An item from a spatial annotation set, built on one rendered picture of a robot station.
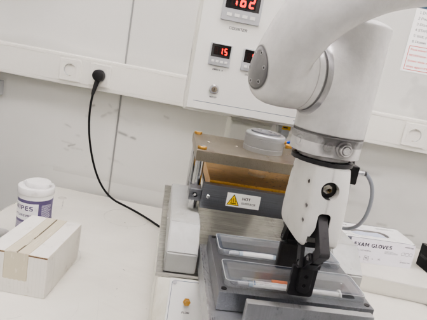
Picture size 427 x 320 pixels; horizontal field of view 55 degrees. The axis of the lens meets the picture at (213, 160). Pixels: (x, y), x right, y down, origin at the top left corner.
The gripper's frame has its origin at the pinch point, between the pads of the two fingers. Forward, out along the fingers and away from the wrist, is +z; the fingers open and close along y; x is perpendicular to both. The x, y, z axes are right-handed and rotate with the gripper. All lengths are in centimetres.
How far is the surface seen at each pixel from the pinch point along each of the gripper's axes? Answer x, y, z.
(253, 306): 6.9, -8.3, 0.8
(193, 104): 14.5, 42.9, -14.7
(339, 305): -5.3, -3.9, 2.0
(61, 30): 59, 97, -26
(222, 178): 8.0, 23.6, -4.3
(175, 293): 14.1, 9.3, 11.2
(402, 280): -48, 46, 22
